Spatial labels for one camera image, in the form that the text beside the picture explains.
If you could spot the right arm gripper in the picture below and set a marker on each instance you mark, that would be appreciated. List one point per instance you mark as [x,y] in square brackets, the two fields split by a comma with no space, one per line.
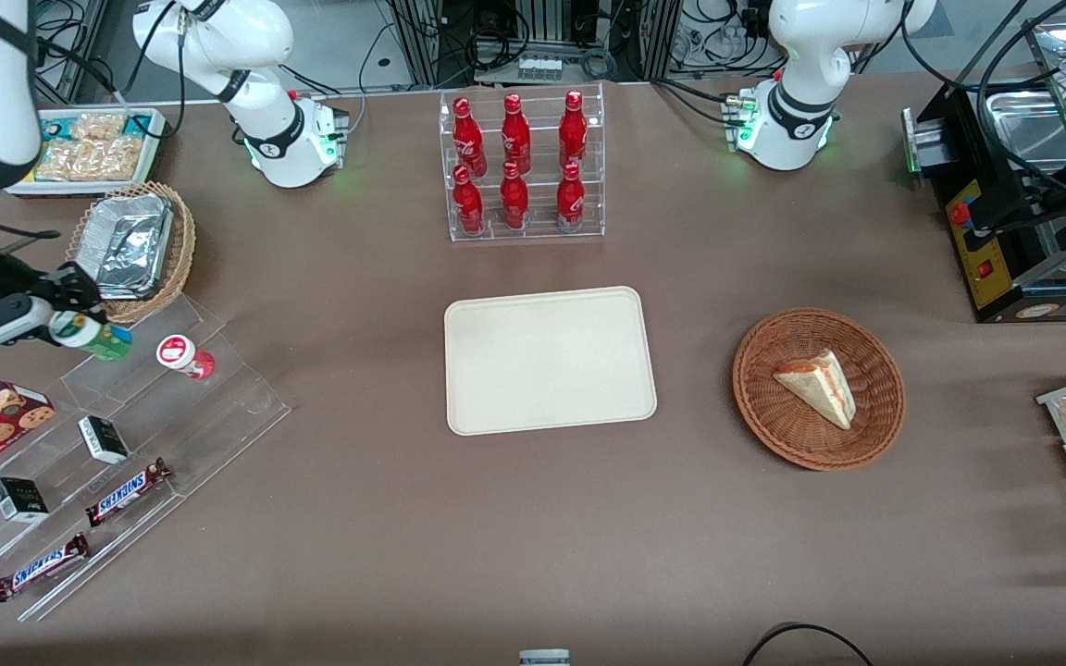
[13,280]

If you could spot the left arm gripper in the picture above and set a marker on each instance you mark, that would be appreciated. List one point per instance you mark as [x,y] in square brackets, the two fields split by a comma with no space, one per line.
[1039,205]

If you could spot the green gum bottle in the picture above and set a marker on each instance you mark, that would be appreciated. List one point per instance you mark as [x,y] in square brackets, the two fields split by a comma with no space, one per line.
[105,342]

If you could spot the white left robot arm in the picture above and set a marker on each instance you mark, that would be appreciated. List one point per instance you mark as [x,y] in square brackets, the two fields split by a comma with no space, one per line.
[801,55]

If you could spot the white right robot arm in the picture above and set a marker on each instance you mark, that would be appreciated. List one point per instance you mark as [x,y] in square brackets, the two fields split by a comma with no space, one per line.
[265,37]

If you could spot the stainless steel tray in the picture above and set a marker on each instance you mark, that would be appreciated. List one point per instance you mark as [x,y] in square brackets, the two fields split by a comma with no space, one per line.
[1028,129]

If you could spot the red gum bottle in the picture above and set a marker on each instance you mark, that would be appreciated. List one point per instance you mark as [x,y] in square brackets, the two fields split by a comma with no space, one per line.
[183,355]

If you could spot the beige plastic tray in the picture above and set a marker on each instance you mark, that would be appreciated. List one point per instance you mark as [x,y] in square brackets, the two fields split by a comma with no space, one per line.
[547,361]

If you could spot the stack of foil trays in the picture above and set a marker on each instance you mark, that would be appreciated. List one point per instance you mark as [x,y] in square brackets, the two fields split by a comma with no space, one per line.
[130,240]

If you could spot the black machine with yellow panel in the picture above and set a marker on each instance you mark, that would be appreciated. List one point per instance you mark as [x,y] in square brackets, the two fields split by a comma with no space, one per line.
[982,268]

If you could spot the light wicker basket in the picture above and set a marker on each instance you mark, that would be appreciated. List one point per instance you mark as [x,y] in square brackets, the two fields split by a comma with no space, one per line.
[183,240]

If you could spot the clear rice cracker pack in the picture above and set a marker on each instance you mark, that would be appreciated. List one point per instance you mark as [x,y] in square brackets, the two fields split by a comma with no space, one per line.
[68,159]
[98,128]
[117,159]

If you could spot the white plastic snack bin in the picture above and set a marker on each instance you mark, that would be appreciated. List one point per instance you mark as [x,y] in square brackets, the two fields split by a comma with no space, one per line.
[158,153]

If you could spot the teal snack pack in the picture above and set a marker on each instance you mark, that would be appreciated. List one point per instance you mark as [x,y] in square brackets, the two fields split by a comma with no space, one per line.
[56,129]

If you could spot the small black box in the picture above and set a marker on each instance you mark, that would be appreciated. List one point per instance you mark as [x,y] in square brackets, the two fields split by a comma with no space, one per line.
[19,500]
[104,440]

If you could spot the clear acrylic stepped display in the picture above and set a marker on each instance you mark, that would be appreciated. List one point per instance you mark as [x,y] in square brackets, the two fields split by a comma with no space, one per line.
[191,435]

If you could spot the Snickers bar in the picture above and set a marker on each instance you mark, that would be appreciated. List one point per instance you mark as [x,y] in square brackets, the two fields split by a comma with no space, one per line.
[41,568]
[126,492]

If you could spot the wrapped triangle sandwich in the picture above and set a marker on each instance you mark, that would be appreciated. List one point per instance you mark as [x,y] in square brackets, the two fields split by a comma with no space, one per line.
[820,387]

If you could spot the brown wicker basket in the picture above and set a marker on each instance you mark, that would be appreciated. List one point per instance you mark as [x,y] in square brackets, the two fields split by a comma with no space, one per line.
[774,416]

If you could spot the red cola bottle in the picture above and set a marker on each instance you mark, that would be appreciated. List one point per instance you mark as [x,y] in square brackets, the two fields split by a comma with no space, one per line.
[571,200]
[573,131]
[514,202]
[468,205]
[515,137]
[469,139]

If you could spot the clear acrylic bottle rack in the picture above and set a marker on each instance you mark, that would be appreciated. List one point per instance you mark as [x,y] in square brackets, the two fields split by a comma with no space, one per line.
[542,199]

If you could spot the white power strip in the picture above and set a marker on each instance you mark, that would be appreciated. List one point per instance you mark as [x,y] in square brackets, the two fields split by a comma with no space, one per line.
[539,67]

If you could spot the small grey device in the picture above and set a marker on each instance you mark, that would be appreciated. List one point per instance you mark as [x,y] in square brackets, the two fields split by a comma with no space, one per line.
[544,658]

